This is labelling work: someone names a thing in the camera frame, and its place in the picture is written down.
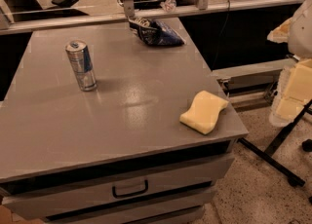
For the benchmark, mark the grey upper drawer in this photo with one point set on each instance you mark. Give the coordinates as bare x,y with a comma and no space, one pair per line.
90,193

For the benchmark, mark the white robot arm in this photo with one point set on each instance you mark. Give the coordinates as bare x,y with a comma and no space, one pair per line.
300,33

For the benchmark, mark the black drawer handle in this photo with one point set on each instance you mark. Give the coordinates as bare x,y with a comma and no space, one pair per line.
130,189

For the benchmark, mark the black office chair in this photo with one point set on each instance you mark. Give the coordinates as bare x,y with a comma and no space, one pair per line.
24,10

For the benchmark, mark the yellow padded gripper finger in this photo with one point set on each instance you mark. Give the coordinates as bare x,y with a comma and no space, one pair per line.
294,91
281,33

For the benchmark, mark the grey lower drawer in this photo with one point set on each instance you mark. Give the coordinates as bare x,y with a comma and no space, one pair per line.
143,209

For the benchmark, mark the grey drawer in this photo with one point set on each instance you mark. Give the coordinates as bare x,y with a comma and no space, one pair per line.
90,193
143,209

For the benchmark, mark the clear water bottle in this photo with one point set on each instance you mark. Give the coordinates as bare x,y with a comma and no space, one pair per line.
169,5

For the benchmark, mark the yellow sponge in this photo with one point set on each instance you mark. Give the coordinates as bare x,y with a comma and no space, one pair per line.
203,112

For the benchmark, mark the black stand base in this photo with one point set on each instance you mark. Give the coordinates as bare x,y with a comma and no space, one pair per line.
267,154

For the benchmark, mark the silver blue redbull can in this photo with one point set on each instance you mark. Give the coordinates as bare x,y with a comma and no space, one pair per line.
80,60

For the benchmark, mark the blue chip bag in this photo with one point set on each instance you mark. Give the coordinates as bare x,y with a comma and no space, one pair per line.
154,32

